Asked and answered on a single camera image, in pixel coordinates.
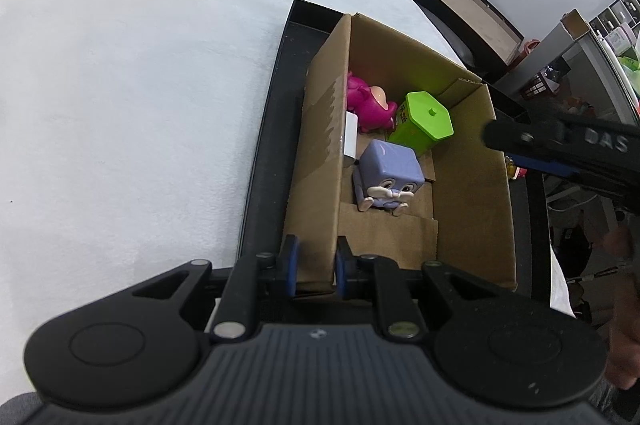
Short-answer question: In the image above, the lavender cube toy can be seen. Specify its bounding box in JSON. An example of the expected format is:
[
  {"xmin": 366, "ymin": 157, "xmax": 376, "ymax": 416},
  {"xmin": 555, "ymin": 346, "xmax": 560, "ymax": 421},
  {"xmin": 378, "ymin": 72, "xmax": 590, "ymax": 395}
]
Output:
[{"xmin": 352, "ymin": 139, "xmax": 425, "ymax": 217}]

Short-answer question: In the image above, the brown cardboard box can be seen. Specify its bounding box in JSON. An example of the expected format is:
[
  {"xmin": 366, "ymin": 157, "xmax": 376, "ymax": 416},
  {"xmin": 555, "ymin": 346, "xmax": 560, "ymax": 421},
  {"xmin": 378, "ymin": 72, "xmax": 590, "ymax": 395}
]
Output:
[{"xmin": 284, "ymin": 14, "xmax": 516, "ymax": 292}]

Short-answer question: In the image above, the green hexagonal box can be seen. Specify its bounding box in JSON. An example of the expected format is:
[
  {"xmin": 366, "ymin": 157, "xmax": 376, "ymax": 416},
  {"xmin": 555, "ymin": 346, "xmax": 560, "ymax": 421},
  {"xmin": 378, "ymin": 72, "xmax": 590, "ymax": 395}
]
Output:
[{"xmin": 387, "ymin": 92, "xmax": 454, "ymax": 156}]

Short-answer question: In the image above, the white power adapter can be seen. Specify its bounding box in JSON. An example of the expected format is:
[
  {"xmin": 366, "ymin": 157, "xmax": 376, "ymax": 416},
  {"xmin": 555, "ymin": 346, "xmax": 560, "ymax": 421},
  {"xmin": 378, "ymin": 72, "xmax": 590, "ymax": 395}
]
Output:
[{"xmin": 343, "ymin": 111, "xmax": 358, "ymax": 161}]

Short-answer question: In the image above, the pink toy figure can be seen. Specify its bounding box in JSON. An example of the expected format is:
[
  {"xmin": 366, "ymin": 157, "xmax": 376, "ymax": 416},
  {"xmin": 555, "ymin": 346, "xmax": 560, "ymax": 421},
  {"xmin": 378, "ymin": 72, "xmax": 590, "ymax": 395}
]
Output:
[{"xmin": 346, "ymin": 72, "xmax": 397, "ymax": 133}]

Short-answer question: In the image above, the red and blue small figurine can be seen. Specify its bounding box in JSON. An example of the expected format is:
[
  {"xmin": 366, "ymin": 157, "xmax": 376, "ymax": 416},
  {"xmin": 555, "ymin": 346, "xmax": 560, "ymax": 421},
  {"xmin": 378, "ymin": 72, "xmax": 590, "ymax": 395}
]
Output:
[{"xmin": 504, "ymin": 156, "xmax": 527, "ymax": 180}]

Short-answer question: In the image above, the black framed brown board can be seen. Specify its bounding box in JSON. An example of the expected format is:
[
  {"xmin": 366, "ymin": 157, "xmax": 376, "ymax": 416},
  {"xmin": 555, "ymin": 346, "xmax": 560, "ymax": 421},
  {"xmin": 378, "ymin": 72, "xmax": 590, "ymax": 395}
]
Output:
[{"xmin": 413, "ymin": 0, "xmax": 524, "ymax": 83}]

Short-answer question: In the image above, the white tablecloth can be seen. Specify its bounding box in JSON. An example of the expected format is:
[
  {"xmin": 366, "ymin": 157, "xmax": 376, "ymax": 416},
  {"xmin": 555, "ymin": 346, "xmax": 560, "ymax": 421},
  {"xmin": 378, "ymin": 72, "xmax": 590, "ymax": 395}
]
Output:
[{"xmin": 1, "ymin": 0, "xmax": 452, "ymax": 399}]

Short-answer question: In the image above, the black tray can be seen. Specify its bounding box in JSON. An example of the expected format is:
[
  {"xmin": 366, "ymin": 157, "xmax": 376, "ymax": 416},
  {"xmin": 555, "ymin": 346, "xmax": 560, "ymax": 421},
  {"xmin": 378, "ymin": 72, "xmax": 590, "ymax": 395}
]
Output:
[{"xmin": 238, "ymin": 0, "xmax": 551, "ymax": 303}]

